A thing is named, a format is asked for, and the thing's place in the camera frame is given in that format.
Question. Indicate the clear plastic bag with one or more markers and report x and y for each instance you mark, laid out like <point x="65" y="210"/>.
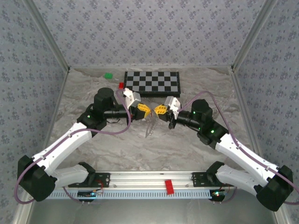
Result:
<point x="150" y="129"/>

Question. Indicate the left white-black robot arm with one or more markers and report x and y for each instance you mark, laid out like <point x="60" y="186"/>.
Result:
<point x="60" y="147"/>

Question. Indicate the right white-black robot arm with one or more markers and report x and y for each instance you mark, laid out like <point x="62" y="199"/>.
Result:
<point x="245" y="158"/>

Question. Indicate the black grey chessboard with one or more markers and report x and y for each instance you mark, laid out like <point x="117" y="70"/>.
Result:
<point x="151" y="81"/>

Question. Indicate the small red toy brick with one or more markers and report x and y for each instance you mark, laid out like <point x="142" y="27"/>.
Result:
<point x="121" y="85"/>

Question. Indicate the green toy brick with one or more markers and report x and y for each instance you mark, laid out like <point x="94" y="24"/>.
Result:
<point x="108" y="75"/>

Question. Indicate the long red toy brick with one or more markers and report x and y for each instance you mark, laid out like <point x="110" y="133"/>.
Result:
<point x="169" y="186"/>

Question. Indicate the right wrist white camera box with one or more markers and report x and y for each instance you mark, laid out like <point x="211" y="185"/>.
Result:
<point x="173" y="103"/>

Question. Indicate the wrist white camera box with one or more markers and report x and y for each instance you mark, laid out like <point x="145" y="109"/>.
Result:
<point x="131" y="98"/>
<point x="173" y="103"/>

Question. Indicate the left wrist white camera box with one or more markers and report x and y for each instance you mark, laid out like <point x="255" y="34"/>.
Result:
<point x="131" y="98"/>

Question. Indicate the aluminium table side rail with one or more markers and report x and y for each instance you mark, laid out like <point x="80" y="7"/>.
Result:
<point x="61" y="93"/>
<point x="239" y="93"/>

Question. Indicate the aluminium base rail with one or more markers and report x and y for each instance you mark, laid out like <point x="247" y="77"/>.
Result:
<point x="144" y="178"/>

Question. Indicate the aluminium frame post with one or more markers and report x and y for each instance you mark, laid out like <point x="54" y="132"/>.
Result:
<point x="251" y="35"/>
<point x="50" y="37"/>

